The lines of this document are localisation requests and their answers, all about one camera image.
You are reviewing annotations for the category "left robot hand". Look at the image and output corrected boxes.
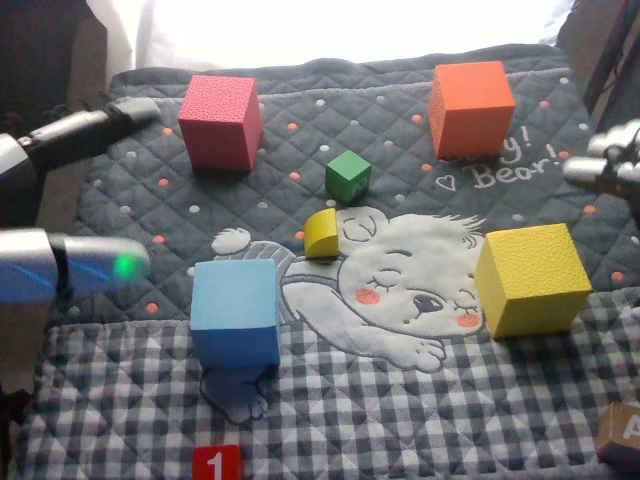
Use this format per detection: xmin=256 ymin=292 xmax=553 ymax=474
xmin=0 ymin=95 xmax=162 ymax=307

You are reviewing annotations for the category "small green cube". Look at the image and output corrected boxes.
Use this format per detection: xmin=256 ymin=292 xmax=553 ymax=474
xmin=324 ymin=151 xmax=373 ymax=204

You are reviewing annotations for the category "grey quilt with bear print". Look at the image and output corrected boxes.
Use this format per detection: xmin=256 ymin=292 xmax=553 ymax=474
xmin=14 ymin=43 xmax=640 ymax=480

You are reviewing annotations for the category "yellow half-cylinder block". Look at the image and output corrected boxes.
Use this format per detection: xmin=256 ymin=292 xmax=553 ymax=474
xmin=303 ymin=207 xmax=342 ymax=260

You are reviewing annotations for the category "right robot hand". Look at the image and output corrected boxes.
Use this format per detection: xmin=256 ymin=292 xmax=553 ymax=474
xmin=562 ymin=118 xmax=640 ymax=221

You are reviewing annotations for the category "large yellow cube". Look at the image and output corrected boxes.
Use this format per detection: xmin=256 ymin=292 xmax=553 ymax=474
xmin=473 ymin=223 xmax=594 ymax=341

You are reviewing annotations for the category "large blue cube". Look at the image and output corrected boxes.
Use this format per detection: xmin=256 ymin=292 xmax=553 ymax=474
xmin=189 ymin=258 xmax=281 ymax=370

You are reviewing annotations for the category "wooden letter block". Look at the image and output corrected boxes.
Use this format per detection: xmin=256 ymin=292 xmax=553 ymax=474
xmin=594 ymin=401 xmax=640 ymax=469

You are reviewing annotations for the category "dark furniture piece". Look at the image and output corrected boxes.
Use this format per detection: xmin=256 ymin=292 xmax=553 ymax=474
xmin=553 ymin=0 xmax=640 ymax=126

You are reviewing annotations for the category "large red cube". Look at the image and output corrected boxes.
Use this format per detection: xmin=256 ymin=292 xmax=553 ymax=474
xmin=177 ymin=74 xmax=265 ymax=175

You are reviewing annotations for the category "large orange cube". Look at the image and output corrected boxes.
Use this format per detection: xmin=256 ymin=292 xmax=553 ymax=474
xmin=428 ymin=60 xmax=516 ymax=160

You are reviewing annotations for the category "red number tile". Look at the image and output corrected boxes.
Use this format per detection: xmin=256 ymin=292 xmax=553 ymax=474
xmin=192 ymin=444 xmax=243 ymax=480

